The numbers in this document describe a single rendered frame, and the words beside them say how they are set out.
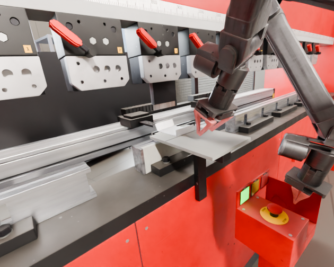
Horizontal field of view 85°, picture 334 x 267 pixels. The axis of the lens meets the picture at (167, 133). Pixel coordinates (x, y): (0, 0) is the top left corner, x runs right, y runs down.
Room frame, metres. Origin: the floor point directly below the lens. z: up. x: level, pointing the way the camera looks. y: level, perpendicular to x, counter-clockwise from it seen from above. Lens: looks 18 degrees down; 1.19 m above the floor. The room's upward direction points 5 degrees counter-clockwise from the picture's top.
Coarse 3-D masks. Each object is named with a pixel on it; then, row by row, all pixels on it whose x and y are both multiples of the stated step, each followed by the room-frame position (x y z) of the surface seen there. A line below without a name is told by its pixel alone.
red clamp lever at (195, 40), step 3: (192, 33) 0.65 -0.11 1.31; (195, 33) 0.65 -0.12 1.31; (189, 36) 0.66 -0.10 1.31; (192, 36) 0.65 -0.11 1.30; (195, 36) 0.65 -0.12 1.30; (192, 39) 0.66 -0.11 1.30; (195, 39) 0.66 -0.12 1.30; (198, 39) 0.66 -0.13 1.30; (192, 42) 0.67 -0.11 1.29; (195, 42) 0.67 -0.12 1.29; (198, 42) 0.66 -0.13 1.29; (201, 42) 0.67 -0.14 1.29; (195, 45) 0.68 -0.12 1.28; (198, 45) 0.67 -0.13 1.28; (201, 45) 0.67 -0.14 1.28
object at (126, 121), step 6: (126, 114) 0.84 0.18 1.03; (132, 114) 0.83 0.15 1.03; (138, 114) 0.82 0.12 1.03; (144, 114) 0.83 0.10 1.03; (150, 114) 0.85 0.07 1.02; (120, 120) 0.85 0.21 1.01; (126, 120) 0.80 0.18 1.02; (132, 120) 0.78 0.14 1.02; (138, 120) 0.80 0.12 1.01; (144, 120) 0.81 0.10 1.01; (150, 120) 0.83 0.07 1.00; (126, 126) 0.81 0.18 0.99; (132, 126) 0.77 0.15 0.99; (138, 126) 0.79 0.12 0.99; (150, 126) 0.73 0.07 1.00
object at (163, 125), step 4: (168, 120) 0.69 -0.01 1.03; (172, 120) 0.70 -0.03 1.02; (156, 124) 0.65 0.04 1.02; (160, 124) 0.66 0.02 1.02; (164, 124) 0.67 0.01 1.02; (168, 124) 0.68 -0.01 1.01; (172, 124) 0.69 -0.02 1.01; (156, 128) 0.65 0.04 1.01; (160, 128) 0.65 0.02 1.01; (164, 128) 0.66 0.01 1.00
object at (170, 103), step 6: (150, 84) 0.64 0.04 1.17; (156, 84) 0.64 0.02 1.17; (162, 84) 0.65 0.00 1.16; (168, 84) 0.67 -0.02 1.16; (174, 84) 0.69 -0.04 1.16; (150, 90) 0.64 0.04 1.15; (156, 90) 0.63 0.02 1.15; (162, 90) 0.65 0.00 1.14; (168, 90) 0.67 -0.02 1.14; (174, 90) 0.68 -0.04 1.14; (156, 96) 0.63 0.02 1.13; (162, 96) 0.65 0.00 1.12; (168, 96) 0.66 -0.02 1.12; (174, 96) 0.68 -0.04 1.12; (156, 102) 0.63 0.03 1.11; (162, 102) 0.65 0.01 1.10; (168, 102) 0.67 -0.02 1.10; (174, 102) 0.69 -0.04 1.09; (156, 108) 0.64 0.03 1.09; (162, 108) 0.66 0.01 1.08
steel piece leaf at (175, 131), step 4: (192, 124) 0.61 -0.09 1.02; (168, 128) 0.66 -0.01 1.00; (172, 128) 0.66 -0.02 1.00; (176, 128) 0.65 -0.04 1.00; (180, 128) 0.65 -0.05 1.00; (184, 128) 0.59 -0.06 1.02; (188, 128) 0.60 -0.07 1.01; (192, 128) 0.61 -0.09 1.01; (164, 132) 0.61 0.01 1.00; (168, 132) 0.61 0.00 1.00; (172, 132) 0.60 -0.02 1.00; (176, 132) 0.56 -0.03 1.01; (180, 132) 0.58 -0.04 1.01; (184, 132) 0.59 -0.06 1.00; (176, 136) 0.56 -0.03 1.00
